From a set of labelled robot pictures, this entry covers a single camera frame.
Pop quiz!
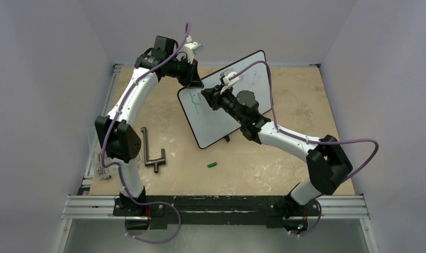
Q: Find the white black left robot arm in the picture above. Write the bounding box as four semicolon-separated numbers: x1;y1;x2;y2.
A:
94;35;203;216

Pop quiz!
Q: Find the dark metal T-handle tool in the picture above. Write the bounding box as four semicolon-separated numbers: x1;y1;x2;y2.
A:
140;126;167;174

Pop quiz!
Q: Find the white whiteboard black frame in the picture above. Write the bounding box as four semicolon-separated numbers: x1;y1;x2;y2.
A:
177;50;270;149

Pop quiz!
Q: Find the clear plastic screw box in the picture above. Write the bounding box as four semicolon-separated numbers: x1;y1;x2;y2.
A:
88;126;112;180

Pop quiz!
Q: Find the green marker cap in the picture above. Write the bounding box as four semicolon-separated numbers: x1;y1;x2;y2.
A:
207;162;217;168

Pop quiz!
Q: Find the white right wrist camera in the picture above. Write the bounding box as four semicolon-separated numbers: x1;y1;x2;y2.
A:
220;69;239;94

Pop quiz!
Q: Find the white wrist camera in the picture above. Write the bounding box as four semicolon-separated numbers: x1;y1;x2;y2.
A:
220;69;239;94
181;35;204;63

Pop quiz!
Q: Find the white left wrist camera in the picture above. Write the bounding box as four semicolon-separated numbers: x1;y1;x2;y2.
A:
181;35;204;63

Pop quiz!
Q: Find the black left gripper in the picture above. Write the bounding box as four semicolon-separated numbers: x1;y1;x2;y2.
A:
168;57;204;89

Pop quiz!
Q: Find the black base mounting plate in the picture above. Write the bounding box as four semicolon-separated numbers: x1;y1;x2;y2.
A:
113;195;320;231

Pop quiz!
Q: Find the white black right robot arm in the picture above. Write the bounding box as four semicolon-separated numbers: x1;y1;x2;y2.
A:
201;85;353;215

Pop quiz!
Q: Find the aluminium frame rail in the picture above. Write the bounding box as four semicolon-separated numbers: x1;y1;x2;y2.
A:
61;63;370;220

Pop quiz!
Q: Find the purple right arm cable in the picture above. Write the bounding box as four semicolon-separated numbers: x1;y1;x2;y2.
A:
230;61;380;238

